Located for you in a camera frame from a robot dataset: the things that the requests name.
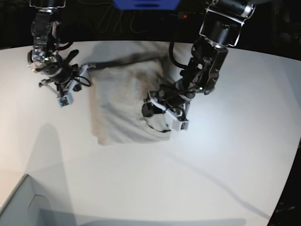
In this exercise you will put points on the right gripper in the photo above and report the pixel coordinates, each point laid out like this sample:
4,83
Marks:
65,78

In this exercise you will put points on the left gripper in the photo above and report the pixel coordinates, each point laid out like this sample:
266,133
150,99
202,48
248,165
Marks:
174,106

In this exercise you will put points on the beige t-shirt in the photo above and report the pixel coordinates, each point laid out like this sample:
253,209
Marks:
126,71

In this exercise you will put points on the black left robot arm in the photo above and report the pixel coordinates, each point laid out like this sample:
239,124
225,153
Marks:
221,28

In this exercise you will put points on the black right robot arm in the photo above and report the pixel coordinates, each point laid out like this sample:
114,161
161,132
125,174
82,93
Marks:
44,57

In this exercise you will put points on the blue plastic bin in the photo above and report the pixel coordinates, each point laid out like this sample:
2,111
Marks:
146,4

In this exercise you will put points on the grey cardboard box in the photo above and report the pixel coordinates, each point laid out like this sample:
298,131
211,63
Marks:
24,207

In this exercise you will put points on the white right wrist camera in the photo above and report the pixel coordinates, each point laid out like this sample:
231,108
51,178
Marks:
65,100

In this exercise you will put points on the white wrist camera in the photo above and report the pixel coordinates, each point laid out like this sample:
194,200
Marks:
179,125
65,100

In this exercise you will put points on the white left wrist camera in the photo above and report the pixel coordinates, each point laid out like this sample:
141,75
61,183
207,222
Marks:
179,125

